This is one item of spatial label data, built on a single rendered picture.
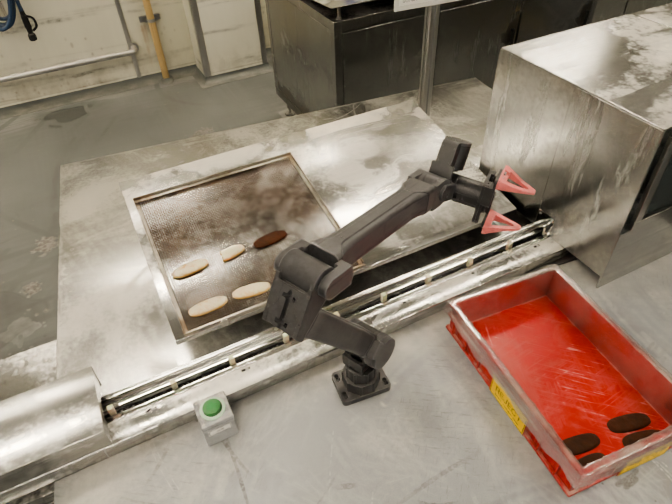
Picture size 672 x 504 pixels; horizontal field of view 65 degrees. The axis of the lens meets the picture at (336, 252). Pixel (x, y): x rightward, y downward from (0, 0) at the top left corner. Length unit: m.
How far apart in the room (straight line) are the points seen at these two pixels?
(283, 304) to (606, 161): 0.91
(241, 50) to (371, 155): 3.05
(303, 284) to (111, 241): 1.07
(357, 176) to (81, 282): 0.87
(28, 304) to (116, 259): 1.33
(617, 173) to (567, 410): 0.57
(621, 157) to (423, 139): 0.68
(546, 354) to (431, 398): 0.31
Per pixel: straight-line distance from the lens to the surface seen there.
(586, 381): 1.38
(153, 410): 1.27
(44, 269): 3.16
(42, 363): 1.53
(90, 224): 1.89
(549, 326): 1.45
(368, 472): 1.17
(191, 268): 1.44
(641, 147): 1.37
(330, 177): 1.66
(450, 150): 1.12
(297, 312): 0.82
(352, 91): 3.07
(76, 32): 4.71
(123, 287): 1.62
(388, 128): 1.86
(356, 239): 0.88
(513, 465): 1.22
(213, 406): 1.18
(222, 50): 4.63
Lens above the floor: 1.89
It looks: 43 degrees down
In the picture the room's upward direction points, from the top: 3 degrees counter-clockwise
